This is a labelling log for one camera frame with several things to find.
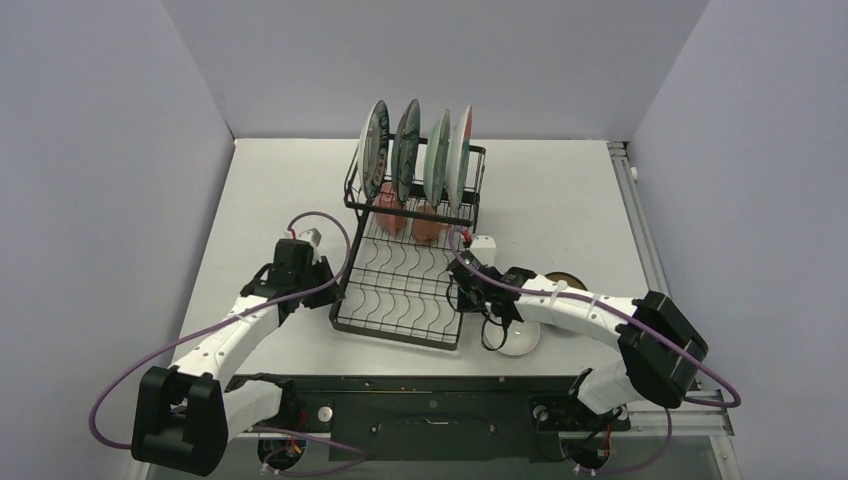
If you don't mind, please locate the small pink mug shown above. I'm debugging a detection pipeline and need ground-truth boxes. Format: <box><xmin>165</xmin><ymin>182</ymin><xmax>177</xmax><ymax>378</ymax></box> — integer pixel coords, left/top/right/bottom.
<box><xmin>411</xmin><ymin>218</ymin><xmax>445</xmax><ymax>246</ymax></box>

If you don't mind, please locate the large pink mug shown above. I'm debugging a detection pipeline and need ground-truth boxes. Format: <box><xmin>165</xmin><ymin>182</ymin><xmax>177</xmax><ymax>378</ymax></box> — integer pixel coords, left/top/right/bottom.
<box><xmin>374</xmin><ymin>181</ymin><xmax>407</xmax><ymax>236</ymax></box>

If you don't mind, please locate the black wire dish rack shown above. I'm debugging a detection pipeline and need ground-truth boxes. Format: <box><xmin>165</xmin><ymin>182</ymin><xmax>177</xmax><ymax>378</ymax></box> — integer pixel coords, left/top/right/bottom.
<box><xmin>329</xmin><ymin>145</ymin><xmax>486</xmax><ymax>351</ymax></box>

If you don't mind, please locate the red and blue plate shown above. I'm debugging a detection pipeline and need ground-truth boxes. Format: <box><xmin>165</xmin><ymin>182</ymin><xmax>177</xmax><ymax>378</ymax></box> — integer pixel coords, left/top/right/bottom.
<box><xmin>446</xmin><ymin>105</ymin><xmax>473</xmax><ymax>213</ymax></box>

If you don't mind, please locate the light teal flower plate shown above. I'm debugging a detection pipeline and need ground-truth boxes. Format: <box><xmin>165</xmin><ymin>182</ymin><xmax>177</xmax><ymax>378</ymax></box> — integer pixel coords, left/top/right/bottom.
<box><xmin>423</xmin><ymin>109</ymin><xmax>451</xmax><ymax>210</ymax></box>

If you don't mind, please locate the green rimmed white plate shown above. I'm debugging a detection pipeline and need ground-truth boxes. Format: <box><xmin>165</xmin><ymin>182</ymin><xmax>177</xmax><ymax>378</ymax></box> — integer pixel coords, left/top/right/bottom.
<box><xmin>356</xmin><ymin>99</ymin><xmax>390</xmax><ymax>202</ymax></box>

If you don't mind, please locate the blue glazed plate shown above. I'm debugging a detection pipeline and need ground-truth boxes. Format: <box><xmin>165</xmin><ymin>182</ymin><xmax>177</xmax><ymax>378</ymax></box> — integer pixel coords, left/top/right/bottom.
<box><xmin>391</xmin><ymin>98</ymin><xmax>421</xmax><ymax>206</ymax></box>

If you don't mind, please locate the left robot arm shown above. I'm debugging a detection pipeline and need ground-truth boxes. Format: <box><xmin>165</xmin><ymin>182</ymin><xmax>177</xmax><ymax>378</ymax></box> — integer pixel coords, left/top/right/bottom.
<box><xmin>130</xmin><ymin>229</ymin><xmax>340</xmax><ymax>476</ymax></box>

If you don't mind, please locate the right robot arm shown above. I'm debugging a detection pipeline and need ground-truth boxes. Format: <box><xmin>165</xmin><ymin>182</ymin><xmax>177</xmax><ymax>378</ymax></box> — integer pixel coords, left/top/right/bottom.
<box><xmin>447</xmin><ymin>251</ymin><xmax>709</xmax><ymax>427</ymax></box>

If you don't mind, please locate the white bowl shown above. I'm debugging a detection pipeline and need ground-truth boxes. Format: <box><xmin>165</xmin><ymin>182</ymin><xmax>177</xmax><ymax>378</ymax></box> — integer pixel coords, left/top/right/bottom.
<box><xmin>481</xmin><ymin>322</ymin><xmax>541</xmax><ymax>357</ymax></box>

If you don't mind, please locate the dark bowl beige inside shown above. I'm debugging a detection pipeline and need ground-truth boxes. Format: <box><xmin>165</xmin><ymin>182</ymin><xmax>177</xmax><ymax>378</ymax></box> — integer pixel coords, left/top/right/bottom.
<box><xmin>544</xmin><ymin>272</ymin><xmax>587</xmax><ymax>291</ymax></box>

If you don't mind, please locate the black base panel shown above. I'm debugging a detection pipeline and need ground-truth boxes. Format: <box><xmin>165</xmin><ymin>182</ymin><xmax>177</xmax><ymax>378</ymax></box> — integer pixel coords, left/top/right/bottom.
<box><xmin>226</xmin><ymin>373</ymin><xmax>662</xmax><ymax>468</ymax></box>

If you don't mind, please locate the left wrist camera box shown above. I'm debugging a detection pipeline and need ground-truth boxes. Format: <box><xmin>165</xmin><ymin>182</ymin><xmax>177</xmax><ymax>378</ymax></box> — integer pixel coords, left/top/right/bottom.
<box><xmin>285</xmin><ymin>228</ymin><xmax>322</xmax><ymax>258</ymax></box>

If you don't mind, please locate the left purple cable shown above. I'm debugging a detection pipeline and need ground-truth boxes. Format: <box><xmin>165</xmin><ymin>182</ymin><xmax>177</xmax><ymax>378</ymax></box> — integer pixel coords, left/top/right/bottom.
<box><xmin>87</xmin><ymin>210</ymin><xmax>367</xmax><ymax>478</ymax></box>

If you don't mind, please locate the aluminium rail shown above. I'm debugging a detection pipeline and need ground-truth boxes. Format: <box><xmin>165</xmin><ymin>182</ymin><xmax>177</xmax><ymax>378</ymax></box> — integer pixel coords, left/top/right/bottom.
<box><xmin>607</xmin><ymin>141</ymin><xmax>734</xmax><ymax>437</ymax></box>

